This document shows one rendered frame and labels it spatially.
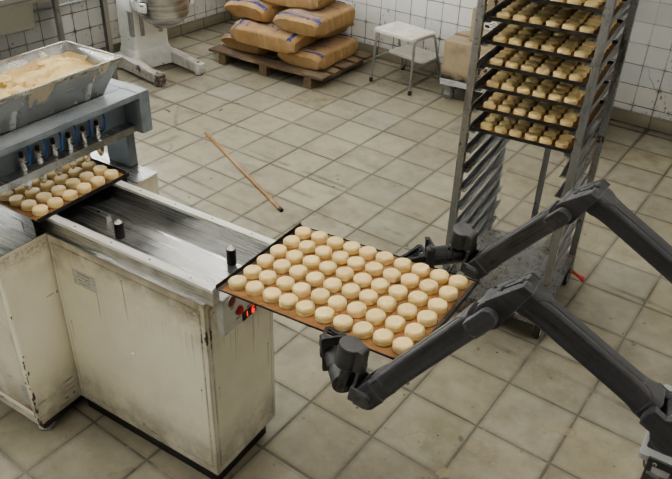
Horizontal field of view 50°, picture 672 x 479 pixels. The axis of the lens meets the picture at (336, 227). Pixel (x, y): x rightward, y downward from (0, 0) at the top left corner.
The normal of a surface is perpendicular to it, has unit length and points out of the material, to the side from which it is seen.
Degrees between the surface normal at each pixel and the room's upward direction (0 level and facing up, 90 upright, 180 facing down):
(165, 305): 90
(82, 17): 90
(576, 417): 0
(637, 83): 90
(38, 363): 90
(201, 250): 0
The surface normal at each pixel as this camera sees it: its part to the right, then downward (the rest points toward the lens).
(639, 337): 0.03, -0.85
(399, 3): -0.59, 0.42
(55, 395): 0.85, 0.30
